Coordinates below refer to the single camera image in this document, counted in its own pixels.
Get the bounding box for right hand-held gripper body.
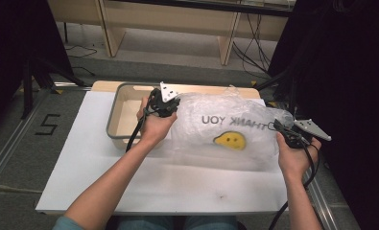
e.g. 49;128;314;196
280;118;333;150

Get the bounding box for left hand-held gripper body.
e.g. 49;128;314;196
147;80;182;119

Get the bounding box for beige bin with grey rim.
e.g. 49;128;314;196
106;81;178;150

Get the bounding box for clear plastic bag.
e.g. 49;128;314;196
164;85;296;161

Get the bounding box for person's right hand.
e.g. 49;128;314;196
275;131;322;180

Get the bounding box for person's left hand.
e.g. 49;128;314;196
135;95;178;145

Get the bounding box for black tripod stand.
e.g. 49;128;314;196
19;57;86;120
254;67;299;113

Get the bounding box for black curtain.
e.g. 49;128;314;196
267;0;379;230
0;0;74;135

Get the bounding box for wooden desk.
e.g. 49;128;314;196
47;0;296;67

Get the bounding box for person's legs in jeans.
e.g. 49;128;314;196
117;215;240;230

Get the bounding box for person's teal sleeve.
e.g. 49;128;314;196
51;216;84;230

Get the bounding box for left hand-held gripper cable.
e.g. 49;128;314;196
125;99;154;153

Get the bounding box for metal floor rail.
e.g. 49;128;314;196
0;81;94;195
305;167;339;230

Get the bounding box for bundle of black cables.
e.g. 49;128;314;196
232;12;276;77

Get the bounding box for thin black floor cable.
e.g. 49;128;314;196
62;22;99;78

